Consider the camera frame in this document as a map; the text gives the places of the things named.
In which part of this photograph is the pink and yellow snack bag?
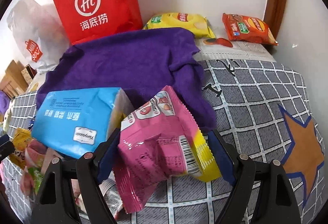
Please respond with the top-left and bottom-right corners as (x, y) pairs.
(113, 86), (221, 214)

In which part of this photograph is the yellow snack packet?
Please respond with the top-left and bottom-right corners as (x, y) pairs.
(9, 128), (32, 170)

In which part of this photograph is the wooden chair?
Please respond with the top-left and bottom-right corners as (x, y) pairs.
(0, 60), (28, 99)

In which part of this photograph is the blue tissue pack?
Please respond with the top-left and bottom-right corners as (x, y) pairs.
(31, 87), (133, 159)

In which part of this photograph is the small patterned box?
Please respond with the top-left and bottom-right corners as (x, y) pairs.
(21, 65), (37, 85)

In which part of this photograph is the grey checked bed sheet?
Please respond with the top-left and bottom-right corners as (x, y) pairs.
(8, 54), (326, 223)

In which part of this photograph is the white plastic Miniso bag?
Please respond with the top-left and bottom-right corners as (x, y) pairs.
(7, 0), (70, 73)

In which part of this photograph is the purple towel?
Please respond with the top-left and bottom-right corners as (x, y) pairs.
(36, 28), (216, 131)

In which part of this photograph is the red paper shopping bag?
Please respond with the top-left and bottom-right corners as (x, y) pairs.
(53, 0), (143, 45)

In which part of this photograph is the orange chips bag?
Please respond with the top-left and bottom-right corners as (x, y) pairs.
(222, 13), (279, 46)

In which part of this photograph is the yellow chips bag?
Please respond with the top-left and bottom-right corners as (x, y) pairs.
(143, 12), (216, 38)

